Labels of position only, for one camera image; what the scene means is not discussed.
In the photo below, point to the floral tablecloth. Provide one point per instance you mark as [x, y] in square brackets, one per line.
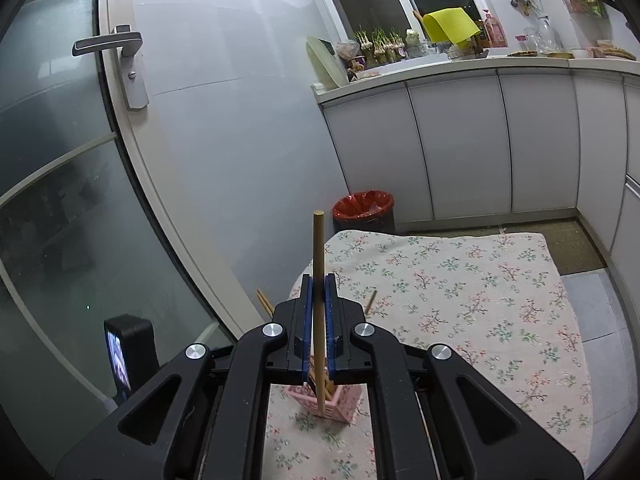
[450, 285]

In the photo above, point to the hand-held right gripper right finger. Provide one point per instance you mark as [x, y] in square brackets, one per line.
[330, 320]

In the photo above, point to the white cutting board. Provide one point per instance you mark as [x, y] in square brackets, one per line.
[322, 62]

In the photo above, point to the bunch of wooden chopsticks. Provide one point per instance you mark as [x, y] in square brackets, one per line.
[370, 304]

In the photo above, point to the pink soap bottle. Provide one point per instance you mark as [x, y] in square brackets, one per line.
[495, 32]

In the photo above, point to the light bamboo chopstick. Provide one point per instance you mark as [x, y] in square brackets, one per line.
[318, 260]

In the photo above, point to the frosted glass door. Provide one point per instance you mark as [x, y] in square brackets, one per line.
[75, 185]

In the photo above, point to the crumpled plastic bag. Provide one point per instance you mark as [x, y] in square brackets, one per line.
[347, 47]

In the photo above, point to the clear glass jar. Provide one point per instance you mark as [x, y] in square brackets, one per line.
[547, 35]

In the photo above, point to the trash bin with red bag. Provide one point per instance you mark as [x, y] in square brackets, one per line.
[362, 205]

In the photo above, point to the row of sprouting garlic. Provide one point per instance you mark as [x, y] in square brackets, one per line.
[380, 47]

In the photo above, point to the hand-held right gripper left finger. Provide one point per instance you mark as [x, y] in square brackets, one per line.
[308, 320]

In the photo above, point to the pink perforated utensil holder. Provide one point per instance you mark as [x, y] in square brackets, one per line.
[345, 400]

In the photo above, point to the woven straw mat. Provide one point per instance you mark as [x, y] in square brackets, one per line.
[620, 53]

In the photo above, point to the yellow cloth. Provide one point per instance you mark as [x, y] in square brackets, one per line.
[450, 25]

